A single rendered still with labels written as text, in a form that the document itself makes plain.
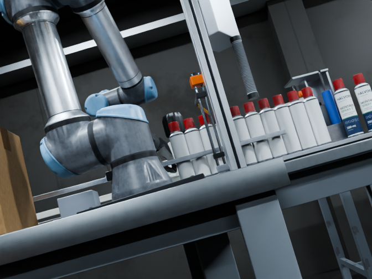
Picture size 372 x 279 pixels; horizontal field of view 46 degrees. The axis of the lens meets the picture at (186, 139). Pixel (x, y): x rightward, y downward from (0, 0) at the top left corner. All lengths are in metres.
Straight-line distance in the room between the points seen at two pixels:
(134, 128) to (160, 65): 3.10
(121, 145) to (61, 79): 0.23
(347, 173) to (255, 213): 0.32
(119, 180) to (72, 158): 0.13
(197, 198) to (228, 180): 0.05
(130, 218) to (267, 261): 0.19
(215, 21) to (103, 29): 0.35
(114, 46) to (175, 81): 2.83
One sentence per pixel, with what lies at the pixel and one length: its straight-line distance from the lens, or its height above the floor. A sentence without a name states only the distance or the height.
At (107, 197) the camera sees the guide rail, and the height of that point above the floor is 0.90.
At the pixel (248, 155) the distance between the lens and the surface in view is 1.44.
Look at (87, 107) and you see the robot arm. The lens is 1.37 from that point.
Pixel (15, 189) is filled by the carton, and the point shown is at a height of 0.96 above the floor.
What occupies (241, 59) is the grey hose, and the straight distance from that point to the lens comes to 1.42.
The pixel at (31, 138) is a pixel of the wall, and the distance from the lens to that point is 4.30.
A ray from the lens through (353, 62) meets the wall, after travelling 4.25.
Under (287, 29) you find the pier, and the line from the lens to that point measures 4.06.
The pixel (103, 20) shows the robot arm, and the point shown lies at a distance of 1.23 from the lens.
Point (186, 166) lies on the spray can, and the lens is 1.41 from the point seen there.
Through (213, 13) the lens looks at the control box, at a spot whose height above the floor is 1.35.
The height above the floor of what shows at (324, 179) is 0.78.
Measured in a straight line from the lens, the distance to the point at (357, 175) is 0.90.
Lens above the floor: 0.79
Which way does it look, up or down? 9 degrees up
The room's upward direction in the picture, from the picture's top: 16 degrees counter-clockwise
